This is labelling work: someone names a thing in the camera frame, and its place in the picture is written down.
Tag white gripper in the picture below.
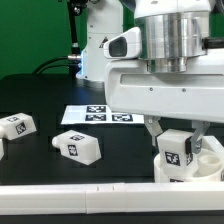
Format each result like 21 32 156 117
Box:
103 28 224 154

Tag white round stool seat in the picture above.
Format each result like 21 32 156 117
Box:
154 149 224 183

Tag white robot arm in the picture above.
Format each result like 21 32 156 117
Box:
78 0 224 153

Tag white marker sheet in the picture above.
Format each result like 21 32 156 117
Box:
61 105 144 125

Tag white front rail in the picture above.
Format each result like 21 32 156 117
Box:
0 182 224 215

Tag black cables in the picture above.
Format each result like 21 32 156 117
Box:
32 55 82 75

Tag black camera pole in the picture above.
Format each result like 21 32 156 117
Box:
66 0 88 78

